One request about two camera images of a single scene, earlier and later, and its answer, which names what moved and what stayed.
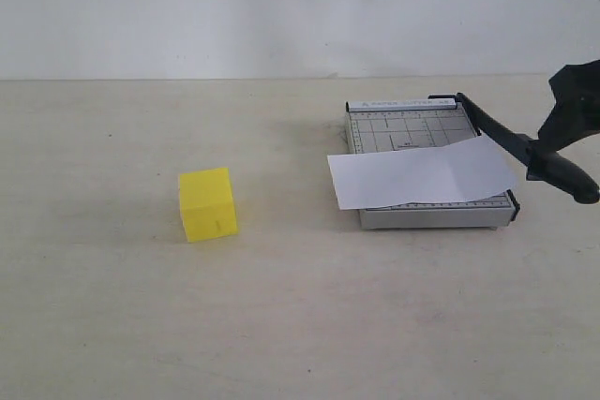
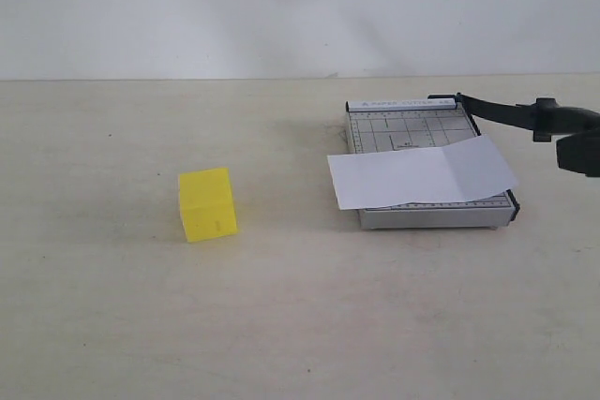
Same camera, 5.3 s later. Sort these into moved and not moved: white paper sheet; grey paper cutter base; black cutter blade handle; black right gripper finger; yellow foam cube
Moved: black cutter blade handle; black right gripper finger
Not moved: grey paper cutter base; white paper sheet; yellow foam cube
